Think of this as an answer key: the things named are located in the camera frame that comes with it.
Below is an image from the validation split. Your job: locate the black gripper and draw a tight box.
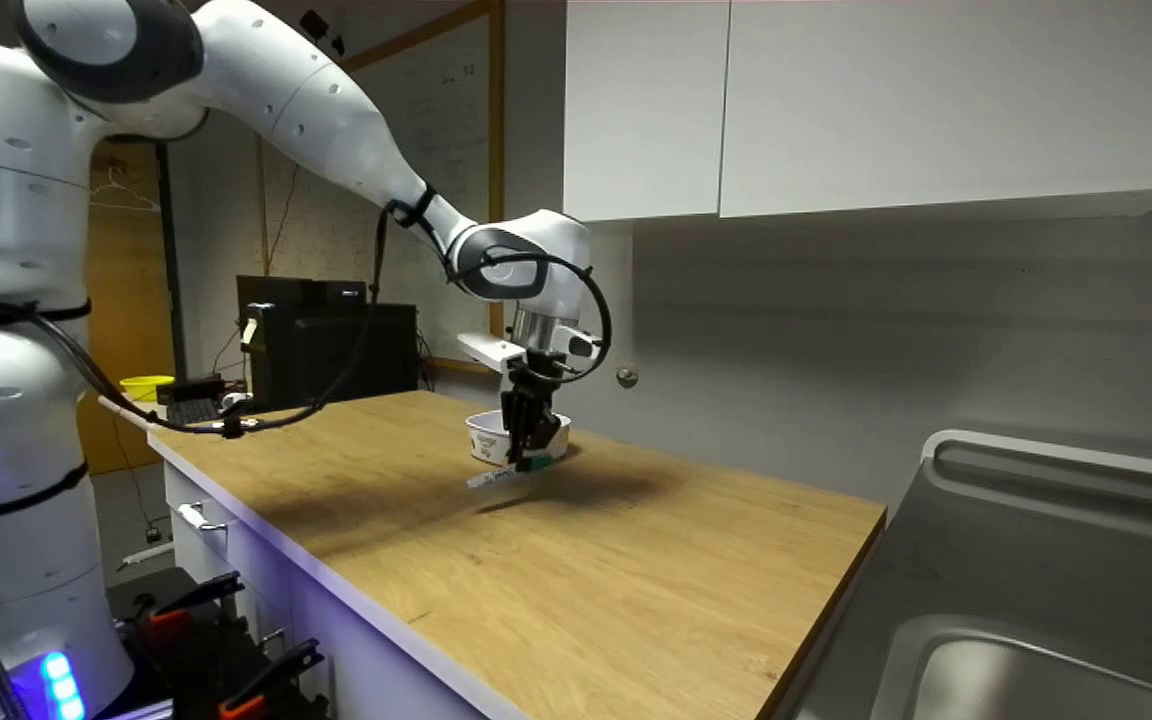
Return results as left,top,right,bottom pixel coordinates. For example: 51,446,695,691
501,350,582,471

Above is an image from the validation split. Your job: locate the yellow container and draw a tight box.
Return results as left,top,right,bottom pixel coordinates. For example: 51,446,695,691
111,373,178,414

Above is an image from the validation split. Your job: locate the black orange clamp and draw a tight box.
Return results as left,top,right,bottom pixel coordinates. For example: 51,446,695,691
213,638,329,720
126,570,248,654

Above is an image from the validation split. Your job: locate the white wall cabinet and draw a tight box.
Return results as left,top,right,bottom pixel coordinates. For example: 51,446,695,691
558,0,1152,223

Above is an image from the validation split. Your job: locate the small black device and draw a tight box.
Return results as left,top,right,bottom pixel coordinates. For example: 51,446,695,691
151,376,254,431

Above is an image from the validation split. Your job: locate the stainless steel sink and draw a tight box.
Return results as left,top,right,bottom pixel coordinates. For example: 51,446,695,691
772,425,1152,720

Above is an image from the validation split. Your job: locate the wooden door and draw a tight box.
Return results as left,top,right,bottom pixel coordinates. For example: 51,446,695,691
73,136,189,479

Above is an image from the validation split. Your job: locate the white drawer handle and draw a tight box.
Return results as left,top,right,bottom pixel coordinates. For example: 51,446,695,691
170,498,234,542

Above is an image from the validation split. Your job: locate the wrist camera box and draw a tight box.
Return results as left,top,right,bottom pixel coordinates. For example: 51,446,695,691
457,329,533,382

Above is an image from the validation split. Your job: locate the wooden framed whiteboard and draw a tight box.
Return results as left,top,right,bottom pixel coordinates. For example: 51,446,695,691
336,0,516,344

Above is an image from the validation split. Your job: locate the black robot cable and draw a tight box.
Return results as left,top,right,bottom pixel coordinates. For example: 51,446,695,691
0,183,616,446

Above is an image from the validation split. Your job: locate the small round bowl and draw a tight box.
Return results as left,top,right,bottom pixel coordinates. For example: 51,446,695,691
460,409,575,469

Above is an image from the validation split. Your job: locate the white base cabinet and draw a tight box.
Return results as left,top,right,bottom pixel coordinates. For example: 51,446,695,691
151,458,486,720

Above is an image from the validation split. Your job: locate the black box machine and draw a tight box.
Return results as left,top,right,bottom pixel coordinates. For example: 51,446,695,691
233,274,420,409

